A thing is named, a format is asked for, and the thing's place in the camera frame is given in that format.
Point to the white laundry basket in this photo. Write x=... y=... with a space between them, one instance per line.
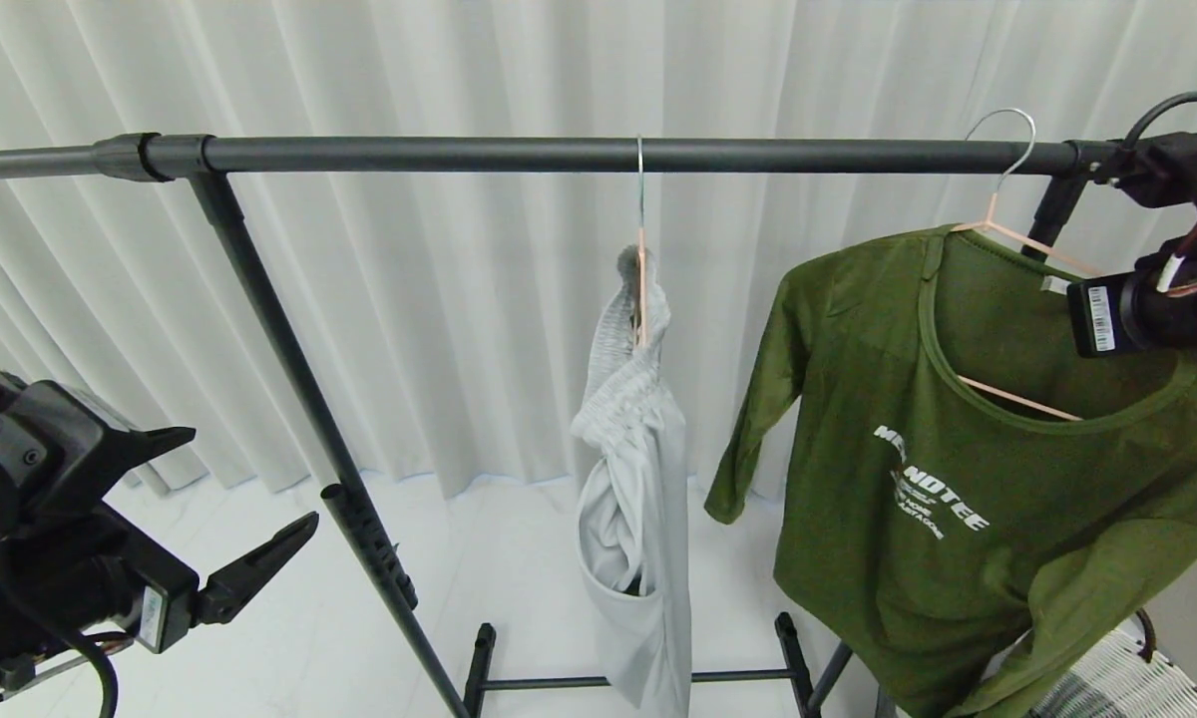
x=1127 y=688

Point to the pink clothes hanger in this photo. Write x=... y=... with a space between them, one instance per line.
x=1017 y=399
x=640 y=179

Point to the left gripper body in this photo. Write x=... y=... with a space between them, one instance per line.
x=90 y=578

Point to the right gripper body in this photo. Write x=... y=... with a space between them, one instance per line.
x=1187 y=309

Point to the green garment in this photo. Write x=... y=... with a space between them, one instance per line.
x=1057 y=499

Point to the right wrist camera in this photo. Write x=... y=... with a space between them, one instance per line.
x=1172 y=165

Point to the pale grey shorts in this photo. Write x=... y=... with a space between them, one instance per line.
x=638 y=479

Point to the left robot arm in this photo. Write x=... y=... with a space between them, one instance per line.
x=50 y=663

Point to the black clothes rack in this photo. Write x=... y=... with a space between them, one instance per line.
x=409 y=156

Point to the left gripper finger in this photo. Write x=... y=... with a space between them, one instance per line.
x=249 y=573

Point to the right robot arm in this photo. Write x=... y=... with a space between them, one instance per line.
x=1170 y=271

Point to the white curtain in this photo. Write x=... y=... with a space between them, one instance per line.
x=459 y=329

